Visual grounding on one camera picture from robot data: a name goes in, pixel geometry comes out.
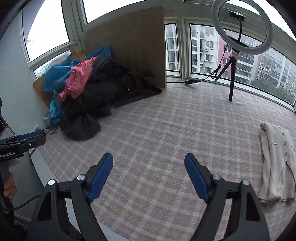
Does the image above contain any black tripod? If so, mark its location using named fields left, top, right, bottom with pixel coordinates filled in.
left=215, top=47, right=241, bottom=102

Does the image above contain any white window frame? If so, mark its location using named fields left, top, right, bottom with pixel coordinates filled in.
left=21, top=0, right=296, bottom=109

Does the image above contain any dark grey garment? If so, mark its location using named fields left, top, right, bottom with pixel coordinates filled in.
left=60, top=81, right=111, bottom=141

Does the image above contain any pink plaid blanket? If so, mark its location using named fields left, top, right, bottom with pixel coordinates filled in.
left=38, top=82, right=296, bottom=241

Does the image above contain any cream knit cardigan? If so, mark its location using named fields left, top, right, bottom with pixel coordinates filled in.
left=258, top=122, right=296, bottom=204

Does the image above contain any black garment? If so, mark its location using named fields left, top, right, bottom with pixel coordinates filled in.
left=90, top=56, right=139, bottom=98

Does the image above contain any person's left hand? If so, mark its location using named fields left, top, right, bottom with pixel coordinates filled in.
left=4, top=178, right=17, bottom=198

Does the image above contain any white ring light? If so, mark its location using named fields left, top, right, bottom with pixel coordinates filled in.
left=211, top=0, right=274, bottom=55

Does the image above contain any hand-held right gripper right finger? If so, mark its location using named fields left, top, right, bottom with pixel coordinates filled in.
left=184, top=153, right=270, bottom=241

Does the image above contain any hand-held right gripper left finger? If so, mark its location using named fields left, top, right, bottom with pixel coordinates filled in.
left=27, top=152, right=114, bottom=241

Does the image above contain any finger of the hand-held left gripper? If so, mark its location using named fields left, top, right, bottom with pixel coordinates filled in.
left=16, top=129, right=47, bottom=152

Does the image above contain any large wooden board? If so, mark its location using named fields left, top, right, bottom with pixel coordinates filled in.
left=81, top=6, right=167, bottom=89

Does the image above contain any pink garment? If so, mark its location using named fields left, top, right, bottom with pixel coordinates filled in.
left=57, top=56, right=97, bottom=103

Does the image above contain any blue cloth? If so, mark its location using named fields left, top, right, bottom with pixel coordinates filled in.
left=43, top=46, right=112, bottom=129

